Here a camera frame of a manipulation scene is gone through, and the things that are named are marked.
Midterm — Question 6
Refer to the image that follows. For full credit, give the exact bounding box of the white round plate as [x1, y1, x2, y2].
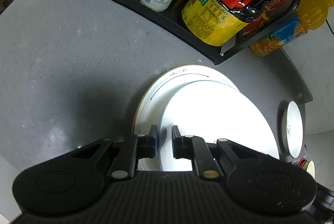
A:
[131, 64, 240, 172]

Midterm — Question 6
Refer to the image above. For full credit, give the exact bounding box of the white oval plate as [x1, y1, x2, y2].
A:
[158, 81, 280, 171]

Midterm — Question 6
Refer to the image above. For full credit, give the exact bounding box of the white deep plate with logo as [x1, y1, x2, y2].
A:
[281, 101, 304, 159]

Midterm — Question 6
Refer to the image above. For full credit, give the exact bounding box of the red and black bowl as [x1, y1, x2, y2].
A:
[297, 158, 307, 167]

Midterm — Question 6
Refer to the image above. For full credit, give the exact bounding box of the cream bowl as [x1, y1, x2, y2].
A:
[302, 160, 315, 179]

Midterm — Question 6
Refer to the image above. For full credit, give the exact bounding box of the black metal spice rack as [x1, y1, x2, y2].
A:
[63, 0, 334, 66]

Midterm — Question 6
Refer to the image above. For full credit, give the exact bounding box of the red soda can upper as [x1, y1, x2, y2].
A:
[242, 0, 292, 36]

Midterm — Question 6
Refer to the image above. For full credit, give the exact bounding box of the orange juice bottle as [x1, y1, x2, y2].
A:
[249, 0, 333, 57]

